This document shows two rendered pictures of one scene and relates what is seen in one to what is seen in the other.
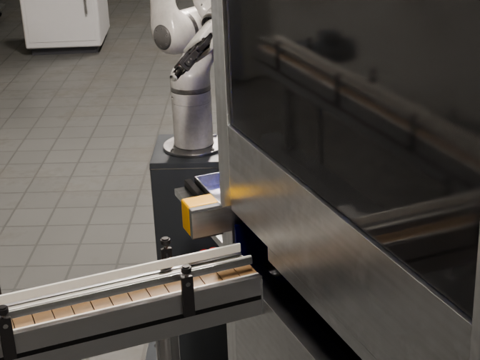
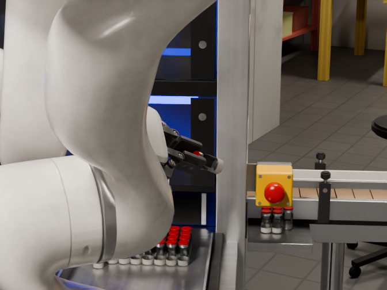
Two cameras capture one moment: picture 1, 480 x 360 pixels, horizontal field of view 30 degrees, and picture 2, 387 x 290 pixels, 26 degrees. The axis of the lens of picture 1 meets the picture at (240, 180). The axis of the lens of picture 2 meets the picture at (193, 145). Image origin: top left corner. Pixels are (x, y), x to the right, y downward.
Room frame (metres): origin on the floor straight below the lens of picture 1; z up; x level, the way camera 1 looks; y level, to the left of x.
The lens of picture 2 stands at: (3.28, 0.62, 1.56)
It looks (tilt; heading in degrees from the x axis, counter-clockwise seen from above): 17 degrees down; 205
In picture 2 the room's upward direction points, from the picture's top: straight up
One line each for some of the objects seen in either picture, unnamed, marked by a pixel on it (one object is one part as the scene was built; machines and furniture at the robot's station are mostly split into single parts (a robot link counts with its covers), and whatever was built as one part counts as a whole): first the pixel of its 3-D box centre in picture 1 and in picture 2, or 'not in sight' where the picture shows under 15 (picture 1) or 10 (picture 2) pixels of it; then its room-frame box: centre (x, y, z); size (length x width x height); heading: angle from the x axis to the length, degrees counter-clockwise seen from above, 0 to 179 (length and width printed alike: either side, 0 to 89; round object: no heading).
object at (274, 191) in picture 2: not in sight; (274, 192); (1.83, 0.10, 0.99); 0.04 x 0.04 x 0.04; 21
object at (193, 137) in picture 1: (192, 118); not in sight; (2.57, 0.14, 0.95); 0.19 x 0.19 x 0.18
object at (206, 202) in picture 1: (201, 216); (273, 184); (1.79, 0.09, 0.99); 0.08 x 0.07 x 0.07; 21
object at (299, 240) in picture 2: not in sight; (279, 234); (1.74, 0.09, 0.87); 0.14 x 0.13 x 0.02; 21
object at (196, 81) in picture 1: (196, 47); (46, 266); (2.59, 0.12, 1.16); 0.19 x 0.12 x 0.24; 139
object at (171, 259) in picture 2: not in sight; (141, 251); (2.01, -0.09, 0.90); 0.18 x 0.02 x 0.05; 111
